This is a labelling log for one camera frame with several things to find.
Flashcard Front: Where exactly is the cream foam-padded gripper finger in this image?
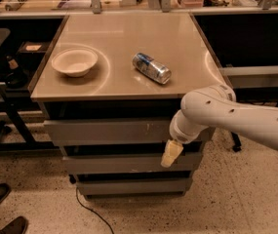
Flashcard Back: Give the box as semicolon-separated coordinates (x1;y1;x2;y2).
161;139;183;168

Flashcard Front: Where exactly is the grey top drawer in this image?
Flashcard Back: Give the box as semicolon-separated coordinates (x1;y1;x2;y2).
43;118;217;146

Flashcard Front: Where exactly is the grey drawer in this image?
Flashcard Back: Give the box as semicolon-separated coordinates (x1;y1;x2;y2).
77;178;192;195
63;153;202;175
43;118;217;146

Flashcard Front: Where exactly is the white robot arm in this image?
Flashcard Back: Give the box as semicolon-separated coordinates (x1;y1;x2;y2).
161;85;278;168

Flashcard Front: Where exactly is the grey bottom drawer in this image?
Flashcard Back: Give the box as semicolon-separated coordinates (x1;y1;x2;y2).
77;178;192;195

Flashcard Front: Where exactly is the grey middle drawer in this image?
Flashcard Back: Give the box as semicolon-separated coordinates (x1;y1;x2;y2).
63;153;202;175

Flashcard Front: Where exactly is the grey drawer cabinet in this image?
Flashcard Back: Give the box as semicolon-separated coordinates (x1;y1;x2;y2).
30;13;223;186

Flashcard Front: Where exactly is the black table leg with caster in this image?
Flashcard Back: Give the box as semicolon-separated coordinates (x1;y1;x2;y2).
231;133;241;152

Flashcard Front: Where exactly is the blue silver soda can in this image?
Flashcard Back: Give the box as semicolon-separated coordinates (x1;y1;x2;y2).
132;53;172;85

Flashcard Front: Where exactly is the white paper bowl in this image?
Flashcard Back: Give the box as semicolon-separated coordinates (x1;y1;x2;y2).
52;48;98;78

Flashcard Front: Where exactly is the dark bottle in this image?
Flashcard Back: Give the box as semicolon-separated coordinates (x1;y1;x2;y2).
5;56;27;89

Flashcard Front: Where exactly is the dark shoe lower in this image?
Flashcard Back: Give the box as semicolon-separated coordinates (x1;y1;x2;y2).
0;216;28;234

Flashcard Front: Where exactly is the black floor cable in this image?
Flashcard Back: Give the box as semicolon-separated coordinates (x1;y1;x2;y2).
75;187;115;234

